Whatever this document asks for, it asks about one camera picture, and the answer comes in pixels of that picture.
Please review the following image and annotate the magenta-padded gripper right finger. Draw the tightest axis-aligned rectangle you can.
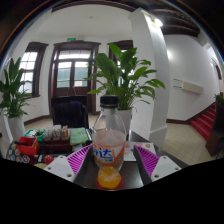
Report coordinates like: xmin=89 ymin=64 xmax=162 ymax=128
xmin=132 ymin=143 xmax=183 ymax=186

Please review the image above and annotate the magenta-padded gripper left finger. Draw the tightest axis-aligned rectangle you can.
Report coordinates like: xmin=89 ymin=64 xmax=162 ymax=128
xmin=43 ymin=143 xmax=96 ymax=185

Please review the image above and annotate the orange drink bottle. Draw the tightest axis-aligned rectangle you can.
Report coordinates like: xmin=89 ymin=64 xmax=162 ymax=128
xmin=91 ymin=94 xmax=128 ymax=190

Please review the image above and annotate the small red ball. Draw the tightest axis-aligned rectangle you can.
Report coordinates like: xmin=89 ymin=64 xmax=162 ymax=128
xmin=43 ymin=154 xmax=55 ymax=166

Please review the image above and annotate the white printed leaflet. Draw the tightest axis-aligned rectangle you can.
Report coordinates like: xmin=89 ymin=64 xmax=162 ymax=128
xmin=123 ymin=141 xmax=157 ymax=163

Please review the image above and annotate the tray of small white packets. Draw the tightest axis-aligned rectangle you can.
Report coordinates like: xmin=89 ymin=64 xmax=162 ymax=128
xmin=39 ymin=124 xmax=73 ymax=155

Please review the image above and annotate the green cloth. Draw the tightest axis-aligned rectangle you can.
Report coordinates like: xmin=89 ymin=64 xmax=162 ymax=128
xmin=69 ymin=127 xmax=90 ymax=147

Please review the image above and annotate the red box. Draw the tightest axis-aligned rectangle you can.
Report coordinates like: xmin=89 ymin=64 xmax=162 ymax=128
xmin=14 ymin=135 xmax=41 ymax=157

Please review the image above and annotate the green box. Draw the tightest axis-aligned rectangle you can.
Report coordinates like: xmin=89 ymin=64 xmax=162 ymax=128
xmin=24 ymin=129 xmax=46 ymax=140

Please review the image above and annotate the flat round red coaster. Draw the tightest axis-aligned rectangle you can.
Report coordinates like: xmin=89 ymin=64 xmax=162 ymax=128
xmin=95 ymin=174 xmax=126 ymax=192

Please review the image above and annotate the sheet of colourful round stickers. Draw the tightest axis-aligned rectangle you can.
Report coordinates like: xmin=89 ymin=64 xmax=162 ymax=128
xmin=5 ymin=141 xmax=35 ymax=165

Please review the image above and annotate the black office chair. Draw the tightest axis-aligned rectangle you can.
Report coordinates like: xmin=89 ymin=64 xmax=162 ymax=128
xmin=50 ymin=95 xmax=91 ymax=130

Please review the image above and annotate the red-carpeted staircase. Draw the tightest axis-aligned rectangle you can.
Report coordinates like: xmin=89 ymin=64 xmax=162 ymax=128
xmin=190 ymin=103 xmax=218 ymax=141

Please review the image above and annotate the dark wooden stair railing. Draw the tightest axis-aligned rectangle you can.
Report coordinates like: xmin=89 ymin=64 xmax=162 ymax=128
xmin=204 ymin=102 xmax=224 ymax=158

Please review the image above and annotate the dark wooden double door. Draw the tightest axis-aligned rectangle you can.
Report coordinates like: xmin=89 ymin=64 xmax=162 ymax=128
xmin=47 ymin=40 xmax=102 ymax=115

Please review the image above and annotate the large potted plant, white pot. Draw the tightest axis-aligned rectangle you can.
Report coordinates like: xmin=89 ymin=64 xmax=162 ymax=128
xmin=85 ymin=43 xmax=166 ymax=136

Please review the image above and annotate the dark-framed window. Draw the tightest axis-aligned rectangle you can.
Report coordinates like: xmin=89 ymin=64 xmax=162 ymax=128
xmin=18 ymin=41 xmax=50 ymax=99
xmin=108 ymin=39 xmax=134 ymax=62

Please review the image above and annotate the white wall air conditioner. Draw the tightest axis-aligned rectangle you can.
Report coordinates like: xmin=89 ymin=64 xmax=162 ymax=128
xmin=173 ymin=78 xmax=205 ymax=96

